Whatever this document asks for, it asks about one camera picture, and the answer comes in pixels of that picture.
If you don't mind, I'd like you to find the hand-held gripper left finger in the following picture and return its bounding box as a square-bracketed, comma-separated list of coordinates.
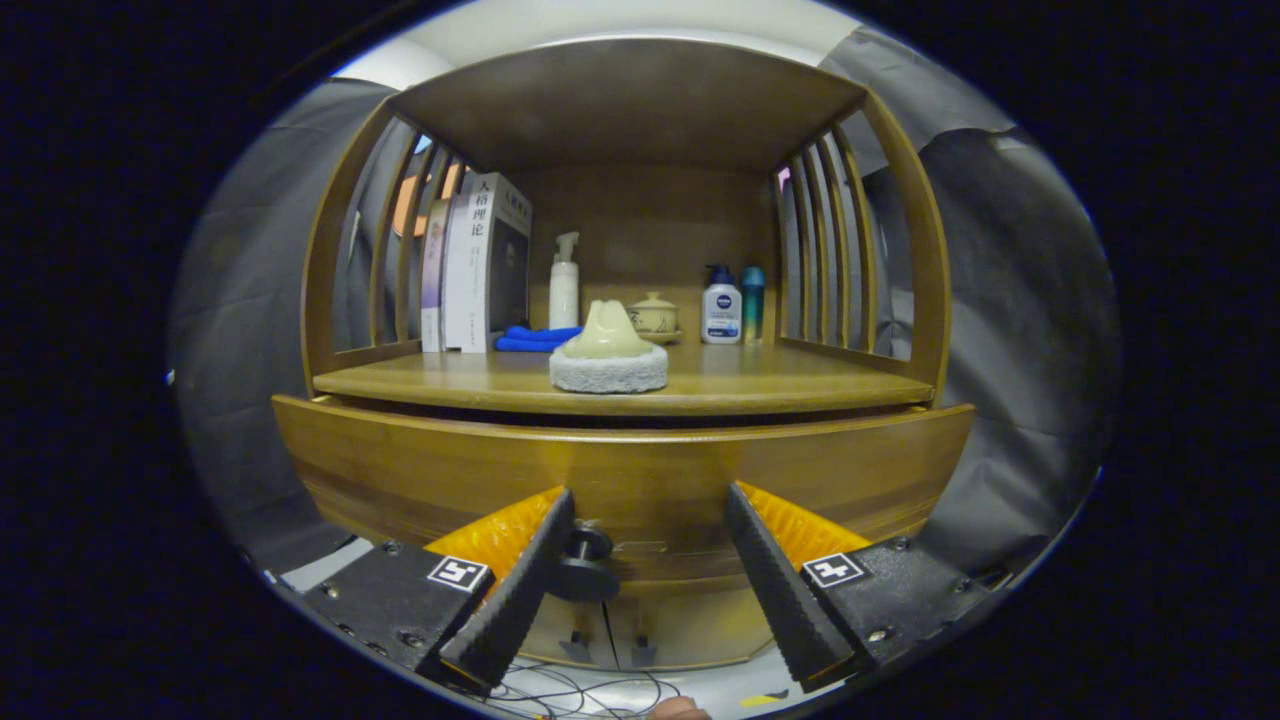
[300, 486, 576, 693]

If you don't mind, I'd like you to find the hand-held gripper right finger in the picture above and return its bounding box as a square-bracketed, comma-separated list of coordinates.
[724, 481, 1013, 695]

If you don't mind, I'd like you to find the black round drawer knob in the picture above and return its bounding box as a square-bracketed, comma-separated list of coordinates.
[548, 522, 621, 604]

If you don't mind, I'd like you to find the wooden drawer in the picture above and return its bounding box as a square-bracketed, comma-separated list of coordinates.
[272, 393, 976, 586]

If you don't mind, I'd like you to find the pale green scrub brush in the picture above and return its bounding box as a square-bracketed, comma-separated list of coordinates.
[549, 299, 670, 395]

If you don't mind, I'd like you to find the wooden cabinet door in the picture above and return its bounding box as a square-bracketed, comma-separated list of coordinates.
[520, 585, 613, 669]
[605, 575, 791, 673]

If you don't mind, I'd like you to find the wooden countertop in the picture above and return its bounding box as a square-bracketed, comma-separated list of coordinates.
[312, 340, 936, 418]

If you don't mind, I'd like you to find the wooden cabinet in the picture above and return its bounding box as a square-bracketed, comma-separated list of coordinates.
[300, 38, 953, 673]

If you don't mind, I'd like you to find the blue folded cloth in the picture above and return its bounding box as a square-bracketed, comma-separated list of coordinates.
[494, 325, 583, 353]

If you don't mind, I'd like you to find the white lotion bottle blue cap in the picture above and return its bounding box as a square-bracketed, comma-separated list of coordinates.
[701, 264, 743, 346]

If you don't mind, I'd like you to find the teal slim bottle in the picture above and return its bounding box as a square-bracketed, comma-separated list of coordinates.
[740, 266, 766, 347]

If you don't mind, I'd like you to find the beige lidded tea bowl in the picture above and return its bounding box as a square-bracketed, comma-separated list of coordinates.
[628, 291, 684, 346]

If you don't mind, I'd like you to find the white pump bottle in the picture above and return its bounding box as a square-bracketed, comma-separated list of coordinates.
[548, 232, 581, 331]

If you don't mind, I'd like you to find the thick white book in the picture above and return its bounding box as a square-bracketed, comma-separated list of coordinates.
[442, 172, 533, 354]

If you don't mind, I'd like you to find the thin purple book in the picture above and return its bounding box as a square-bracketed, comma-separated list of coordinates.
[420, 198, 453, 353]

